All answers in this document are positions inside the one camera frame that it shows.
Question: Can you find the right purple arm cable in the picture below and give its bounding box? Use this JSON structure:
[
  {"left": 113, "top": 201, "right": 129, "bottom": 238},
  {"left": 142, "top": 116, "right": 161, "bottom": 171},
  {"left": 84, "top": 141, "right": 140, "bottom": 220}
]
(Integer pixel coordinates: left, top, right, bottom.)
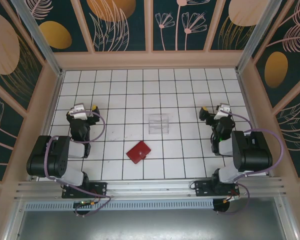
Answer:
[{"left": 216, "top": 111, "right": 283, "bottom": 215}]

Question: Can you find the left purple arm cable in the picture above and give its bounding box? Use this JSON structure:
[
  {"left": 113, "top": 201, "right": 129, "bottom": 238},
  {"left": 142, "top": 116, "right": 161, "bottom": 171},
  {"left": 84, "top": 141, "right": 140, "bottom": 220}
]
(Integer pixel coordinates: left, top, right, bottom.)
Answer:
[{"left": 44, "top": 111, "right": 112, "bottom": 217}]

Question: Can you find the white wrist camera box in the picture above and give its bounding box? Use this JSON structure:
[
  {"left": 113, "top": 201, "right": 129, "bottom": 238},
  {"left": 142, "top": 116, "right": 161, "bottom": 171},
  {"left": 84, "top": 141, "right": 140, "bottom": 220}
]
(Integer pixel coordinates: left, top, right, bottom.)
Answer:
[
  {"left": 69, "top": 103, "right": 89, "bottom": 120},
  {"left": 215, "top": 103, "right": 233, "bottom": 121}
]

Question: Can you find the grey slotted cable duct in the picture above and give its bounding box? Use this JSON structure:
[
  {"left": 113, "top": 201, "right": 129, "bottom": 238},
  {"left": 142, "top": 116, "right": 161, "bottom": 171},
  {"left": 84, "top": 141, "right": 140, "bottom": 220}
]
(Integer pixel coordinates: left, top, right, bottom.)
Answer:
[{"left": 24, "top": 199, "right": 215, "bottom": 211}]

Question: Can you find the aluminium frame post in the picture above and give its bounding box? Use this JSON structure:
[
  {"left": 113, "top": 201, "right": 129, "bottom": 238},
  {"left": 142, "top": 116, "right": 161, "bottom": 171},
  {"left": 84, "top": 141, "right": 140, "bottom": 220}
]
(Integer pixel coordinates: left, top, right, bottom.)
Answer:
[
  {"left": 235, "top": 0, "right": 284, "bottom": 74},
  {"left": 10, "top": 0, "right": 66, "bottom": 77}
]

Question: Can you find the small green circuit board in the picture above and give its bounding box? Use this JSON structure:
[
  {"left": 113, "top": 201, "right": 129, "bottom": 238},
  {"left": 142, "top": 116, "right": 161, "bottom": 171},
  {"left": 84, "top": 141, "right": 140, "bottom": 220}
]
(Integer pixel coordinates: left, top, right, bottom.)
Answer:
[{"left": 73, "top": 200, "right": 96, "bottom": 208}]

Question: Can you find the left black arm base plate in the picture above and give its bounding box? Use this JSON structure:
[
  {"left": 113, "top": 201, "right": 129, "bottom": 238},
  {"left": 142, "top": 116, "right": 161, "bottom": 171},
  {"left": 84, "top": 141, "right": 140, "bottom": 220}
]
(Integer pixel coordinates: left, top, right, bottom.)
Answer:
[{"left": 61, "top": 181, "right": 108, "bottom": 200}]

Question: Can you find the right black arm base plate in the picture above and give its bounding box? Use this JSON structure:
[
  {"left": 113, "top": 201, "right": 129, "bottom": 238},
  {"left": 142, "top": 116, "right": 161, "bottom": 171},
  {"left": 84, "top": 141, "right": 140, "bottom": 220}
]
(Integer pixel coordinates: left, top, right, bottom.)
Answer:
[{"left": 194, "top": 180, "right": 241, "bottom": 199}]

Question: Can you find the red leather card holder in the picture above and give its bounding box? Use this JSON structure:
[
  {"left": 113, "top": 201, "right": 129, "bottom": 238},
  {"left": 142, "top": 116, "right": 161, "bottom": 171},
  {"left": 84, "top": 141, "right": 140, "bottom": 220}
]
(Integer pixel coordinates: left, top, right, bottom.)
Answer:
[{"left": 125, "top": 140, "right": 152, "bottom": 165}]

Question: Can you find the galvanised metal sheet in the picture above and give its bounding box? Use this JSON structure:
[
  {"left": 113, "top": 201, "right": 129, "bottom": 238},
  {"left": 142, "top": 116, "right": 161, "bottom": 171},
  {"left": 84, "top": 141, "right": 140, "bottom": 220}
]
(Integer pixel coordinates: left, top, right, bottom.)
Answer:
[{"left": 4, "top": 196, "right": 299, "bottom": 240}]

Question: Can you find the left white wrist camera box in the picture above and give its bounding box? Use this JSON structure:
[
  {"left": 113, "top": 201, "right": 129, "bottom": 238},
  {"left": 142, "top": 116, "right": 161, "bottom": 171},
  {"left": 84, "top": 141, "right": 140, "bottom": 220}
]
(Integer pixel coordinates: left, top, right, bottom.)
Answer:
[{"left": 69, "top": 103, "right": 89, "bottom": 120}]

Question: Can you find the aluminium mounting rail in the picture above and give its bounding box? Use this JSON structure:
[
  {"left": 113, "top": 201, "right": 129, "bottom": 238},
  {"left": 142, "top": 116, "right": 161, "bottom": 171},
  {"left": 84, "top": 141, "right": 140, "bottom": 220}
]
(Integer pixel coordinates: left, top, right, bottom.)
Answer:
[{"left": 14, "top": 176, "right": 286, "bottom": 201}]

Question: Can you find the clear acrylic card box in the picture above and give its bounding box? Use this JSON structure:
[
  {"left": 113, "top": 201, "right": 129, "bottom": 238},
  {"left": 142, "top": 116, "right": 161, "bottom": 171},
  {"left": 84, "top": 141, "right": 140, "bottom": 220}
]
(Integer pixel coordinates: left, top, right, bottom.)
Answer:
[{"left": 148, "top": 113, "right": 171, "bottom": 136}]

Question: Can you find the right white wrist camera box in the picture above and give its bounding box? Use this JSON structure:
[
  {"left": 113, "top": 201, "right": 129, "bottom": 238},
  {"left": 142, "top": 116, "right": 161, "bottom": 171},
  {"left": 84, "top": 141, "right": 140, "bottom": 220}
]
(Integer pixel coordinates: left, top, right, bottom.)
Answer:
[{"left": 215, "top": 103, "right": 233, "bottom": 121}]

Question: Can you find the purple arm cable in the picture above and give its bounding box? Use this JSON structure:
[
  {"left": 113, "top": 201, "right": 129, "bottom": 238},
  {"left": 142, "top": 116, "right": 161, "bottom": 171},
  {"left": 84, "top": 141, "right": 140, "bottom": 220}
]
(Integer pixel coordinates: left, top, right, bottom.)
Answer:
[
  {"left": 44, "top": 111, "right": 112, "bottom": 217},
  {"left": 216, "top": 111, "right": 283, "bottom": 215}
]

